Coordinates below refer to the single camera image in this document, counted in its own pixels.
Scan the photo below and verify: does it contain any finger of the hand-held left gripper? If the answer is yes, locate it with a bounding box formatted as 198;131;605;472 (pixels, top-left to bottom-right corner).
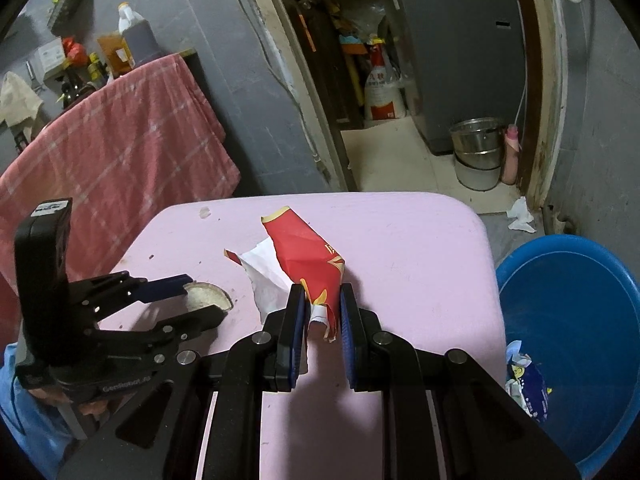
74;270;196;319
95;304;225;356

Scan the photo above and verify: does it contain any round paper cake liner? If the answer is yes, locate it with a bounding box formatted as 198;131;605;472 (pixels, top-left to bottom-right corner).
182;282;234;314

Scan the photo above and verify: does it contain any grey egg tray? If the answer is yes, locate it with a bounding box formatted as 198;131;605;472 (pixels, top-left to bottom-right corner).
47;0;95;36

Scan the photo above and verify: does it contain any steel pot with handles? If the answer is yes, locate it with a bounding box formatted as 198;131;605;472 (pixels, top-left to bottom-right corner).
450;117;506;171

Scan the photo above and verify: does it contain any red plastic bag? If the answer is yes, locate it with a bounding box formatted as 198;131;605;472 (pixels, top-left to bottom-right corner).
62;37;89;66

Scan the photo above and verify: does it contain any red snack wrapper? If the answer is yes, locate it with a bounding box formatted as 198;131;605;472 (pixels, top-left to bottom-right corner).
261;206;347;343

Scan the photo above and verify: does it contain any yellow oil bottle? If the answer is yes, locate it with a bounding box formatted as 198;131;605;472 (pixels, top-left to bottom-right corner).
96;32;136;79

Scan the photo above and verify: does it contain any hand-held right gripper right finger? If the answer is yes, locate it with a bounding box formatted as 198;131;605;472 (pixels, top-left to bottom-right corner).
339;282;583;480

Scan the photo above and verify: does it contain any orange and teal brush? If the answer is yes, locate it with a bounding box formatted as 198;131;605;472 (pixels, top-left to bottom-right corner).
340;34;369;56

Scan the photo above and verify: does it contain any thin white tube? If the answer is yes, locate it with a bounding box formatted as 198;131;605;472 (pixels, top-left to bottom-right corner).
517;67;529;127

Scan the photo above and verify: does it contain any aluminium pot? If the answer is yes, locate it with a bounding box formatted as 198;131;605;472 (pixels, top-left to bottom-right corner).
454;152;503;192

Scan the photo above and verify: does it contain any yellow broom handle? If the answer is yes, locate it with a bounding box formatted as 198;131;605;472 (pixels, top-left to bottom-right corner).
345;50;365;108

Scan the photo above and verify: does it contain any pink bottle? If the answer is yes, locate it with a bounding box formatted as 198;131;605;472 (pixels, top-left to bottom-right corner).
501;124;522;186

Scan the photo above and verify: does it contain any dark glass bottle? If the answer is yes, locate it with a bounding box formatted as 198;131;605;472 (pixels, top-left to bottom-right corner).
59;67;97;109

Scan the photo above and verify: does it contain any wooden door frame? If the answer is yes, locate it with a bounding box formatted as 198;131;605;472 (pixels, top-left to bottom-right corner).
250;0;569;211

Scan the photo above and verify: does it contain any pink checked towel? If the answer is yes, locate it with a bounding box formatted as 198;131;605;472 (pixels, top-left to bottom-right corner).
0;52;242;306

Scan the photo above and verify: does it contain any white cardboard box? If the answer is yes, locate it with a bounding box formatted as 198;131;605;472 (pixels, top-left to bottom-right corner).
37;40;68;81

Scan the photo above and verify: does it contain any blue snack packet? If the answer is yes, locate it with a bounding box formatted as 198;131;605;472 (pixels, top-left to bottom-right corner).
514;357;552;422

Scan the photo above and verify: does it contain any white rag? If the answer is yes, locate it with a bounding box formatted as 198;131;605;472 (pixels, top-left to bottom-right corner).
0;71;45;128

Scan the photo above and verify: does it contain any dark jug with white cap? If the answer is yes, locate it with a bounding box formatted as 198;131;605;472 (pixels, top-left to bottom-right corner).
118;2;164;64

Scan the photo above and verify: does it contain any crumpled white tissue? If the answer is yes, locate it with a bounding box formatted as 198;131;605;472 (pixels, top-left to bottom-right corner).
506;196;536;234

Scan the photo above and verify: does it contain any person's left forearm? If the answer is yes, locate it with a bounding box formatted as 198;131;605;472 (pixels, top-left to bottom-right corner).
0;342;76;478

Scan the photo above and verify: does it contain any person's left hand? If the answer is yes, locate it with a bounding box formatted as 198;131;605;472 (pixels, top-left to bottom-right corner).
30;388;111;419

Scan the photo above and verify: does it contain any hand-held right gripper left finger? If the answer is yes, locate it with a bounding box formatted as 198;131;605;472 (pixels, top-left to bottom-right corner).
57;284;308;480

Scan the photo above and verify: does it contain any blue plastic bucket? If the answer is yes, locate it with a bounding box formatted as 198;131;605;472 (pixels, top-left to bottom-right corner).
494;234;640;480

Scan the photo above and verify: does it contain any white sack with red label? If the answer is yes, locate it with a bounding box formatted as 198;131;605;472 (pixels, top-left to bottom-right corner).
363;65;407;121

